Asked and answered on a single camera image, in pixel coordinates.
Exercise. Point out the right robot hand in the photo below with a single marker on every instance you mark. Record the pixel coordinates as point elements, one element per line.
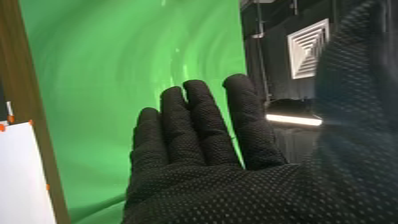
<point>236,190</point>

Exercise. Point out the ceiling strip light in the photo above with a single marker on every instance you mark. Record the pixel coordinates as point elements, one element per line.
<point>293,119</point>

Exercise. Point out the white sheet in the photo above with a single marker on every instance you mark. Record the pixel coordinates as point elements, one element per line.
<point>19,176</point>

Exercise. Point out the white ceiling vent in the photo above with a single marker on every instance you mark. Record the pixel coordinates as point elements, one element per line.
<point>307,50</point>

